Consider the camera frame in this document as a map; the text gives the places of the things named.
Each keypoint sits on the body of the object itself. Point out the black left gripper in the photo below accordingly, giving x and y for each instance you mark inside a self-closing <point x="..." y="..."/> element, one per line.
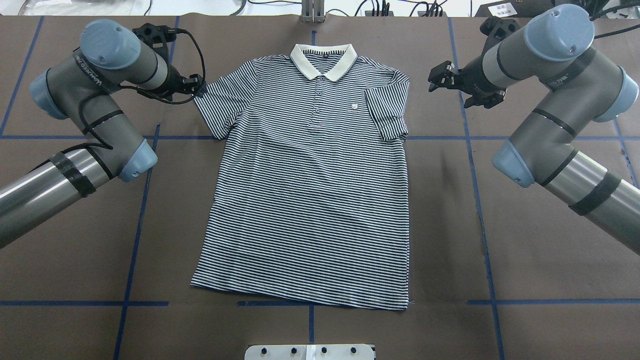
<point x="176" y="81"/>

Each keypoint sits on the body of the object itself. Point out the white pedestal column base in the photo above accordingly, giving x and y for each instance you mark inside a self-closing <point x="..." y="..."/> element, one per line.
<point x="355" y="351"/>

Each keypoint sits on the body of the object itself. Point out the blue white striped polo shirt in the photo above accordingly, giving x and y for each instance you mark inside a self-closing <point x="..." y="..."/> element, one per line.
<point x="311" y="201"/>

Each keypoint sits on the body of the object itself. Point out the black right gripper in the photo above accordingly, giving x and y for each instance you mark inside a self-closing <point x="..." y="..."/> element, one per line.
<point x="471" y="82"/>

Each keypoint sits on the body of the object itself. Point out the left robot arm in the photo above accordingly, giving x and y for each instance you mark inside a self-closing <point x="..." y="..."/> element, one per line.
<point x="109" y="58"/>

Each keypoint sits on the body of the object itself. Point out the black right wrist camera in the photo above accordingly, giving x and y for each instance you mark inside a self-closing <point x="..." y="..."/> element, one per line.
<point x="496" y="29"/>

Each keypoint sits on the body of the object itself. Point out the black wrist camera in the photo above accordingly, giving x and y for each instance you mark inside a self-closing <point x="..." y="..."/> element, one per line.
<point x="496" y="29"/>
<point x="156" y="37"/>

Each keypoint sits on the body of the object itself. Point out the aluminium frame post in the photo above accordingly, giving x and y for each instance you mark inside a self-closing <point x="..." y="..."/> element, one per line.
<point x="313" y="11"/>

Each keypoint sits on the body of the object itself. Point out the black box with label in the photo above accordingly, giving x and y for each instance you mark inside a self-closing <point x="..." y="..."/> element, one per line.
<point x="513" y="8"/>

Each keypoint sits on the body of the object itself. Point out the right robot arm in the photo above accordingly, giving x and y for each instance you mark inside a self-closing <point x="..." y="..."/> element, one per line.
<point x="584" y="86"/>

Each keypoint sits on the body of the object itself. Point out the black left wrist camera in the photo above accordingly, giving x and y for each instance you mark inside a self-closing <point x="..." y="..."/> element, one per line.
<point x="156" y="37"/>

